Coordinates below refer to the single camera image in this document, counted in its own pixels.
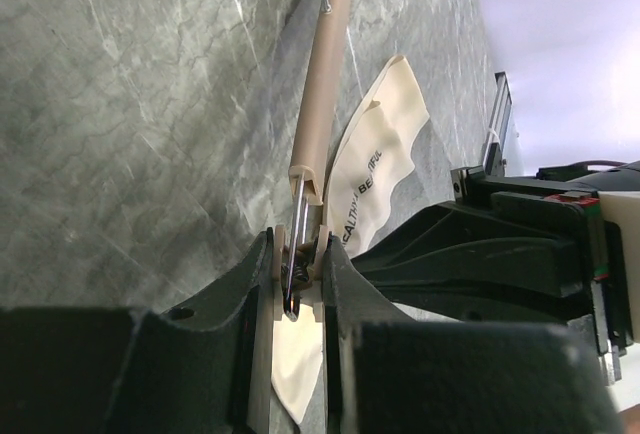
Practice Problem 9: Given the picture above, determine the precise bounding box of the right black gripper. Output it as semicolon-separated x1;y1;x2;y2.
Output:
352;167;610;304

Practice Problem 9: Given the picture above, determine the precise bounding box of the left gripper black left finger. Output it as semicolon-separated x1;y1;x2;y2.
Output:
1;231;274;433

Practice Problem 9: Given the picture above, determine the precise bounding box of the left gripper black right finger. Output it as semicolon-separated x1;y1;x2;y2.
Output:
322;239;625;433

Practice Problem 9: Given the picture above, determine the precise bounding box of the grey and cream underwear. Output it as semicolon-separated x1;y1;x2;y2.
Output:
271;55;429;424

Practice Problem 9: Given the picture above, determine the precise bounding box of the beige clip hanger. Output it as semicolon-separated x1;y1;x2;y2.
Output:
281;0;352;322

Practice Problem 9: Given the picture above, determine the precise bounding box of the aluminium mounting rail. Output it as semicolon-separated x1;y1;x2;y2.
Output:
482;72;523;176

